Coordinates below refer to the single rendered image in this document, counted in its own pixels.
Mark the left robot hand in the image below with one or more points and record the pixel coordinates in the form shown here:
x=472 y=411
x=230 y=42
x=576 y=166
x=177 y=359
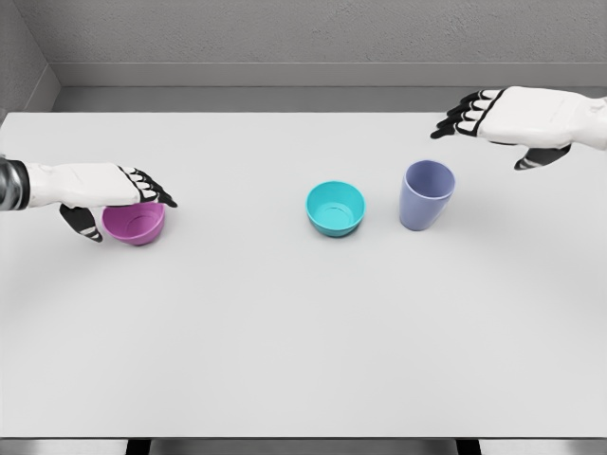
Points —
x=102 y=186

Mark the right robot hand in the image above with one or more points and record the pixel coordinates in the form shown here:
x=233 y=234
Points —
x=526 y=116

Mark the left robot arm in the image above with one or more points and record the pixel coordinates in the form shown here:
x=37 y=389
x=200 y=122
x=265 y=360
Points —
x=26 y=186

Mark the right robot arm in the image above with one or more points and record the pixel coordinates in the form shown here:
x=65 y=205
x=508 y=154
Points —
x=594 y=122

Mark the purple bowl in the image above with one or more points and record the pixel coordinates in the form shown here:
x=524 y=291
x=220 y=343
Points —
x=137 y=226

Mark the lavender cup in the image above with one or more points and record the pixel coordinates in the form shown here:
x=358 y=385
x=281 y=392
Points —
x=423 y=196

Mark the teal bowl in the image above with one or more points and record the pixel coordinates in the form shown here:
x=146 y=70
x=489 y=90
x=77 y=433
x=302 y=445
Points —
x=336 y=208

